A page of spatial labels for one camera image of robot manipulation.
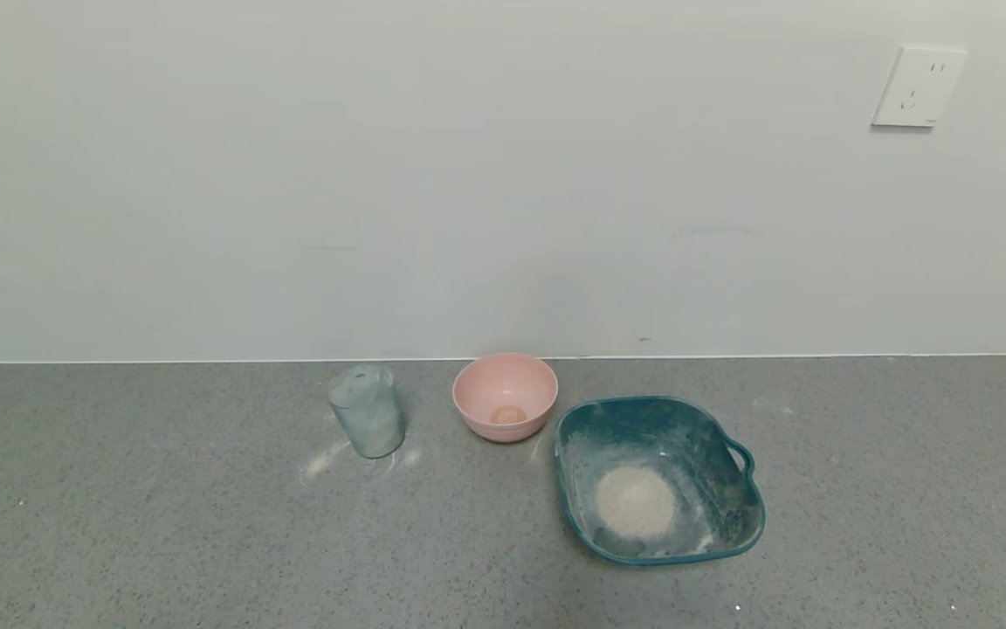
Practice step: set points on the clear floury glass cup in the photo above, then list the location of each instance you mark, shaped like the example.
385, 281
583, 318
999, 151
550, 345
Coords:
368, 419

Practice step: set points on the beige speckled powder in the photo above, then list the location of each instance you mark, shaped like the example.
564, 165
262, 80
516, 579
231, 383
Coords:
636, 502

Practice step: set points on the pink plastic bowl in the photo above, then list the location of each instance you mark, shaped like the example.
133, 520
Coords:
503, 393

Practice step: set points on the white wall socket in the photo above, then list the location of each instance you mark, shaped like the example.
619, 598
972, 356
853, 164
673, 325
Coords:
918, 87

